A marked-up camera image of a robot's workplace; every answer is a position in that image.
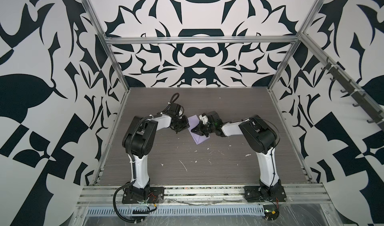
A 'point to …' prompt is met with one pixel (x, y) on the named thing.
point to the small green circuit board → (271, 212)
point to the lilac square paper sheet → (193, 121)
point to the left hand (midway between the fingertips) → (191, 122)
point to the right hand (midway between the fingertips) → (191, 130)
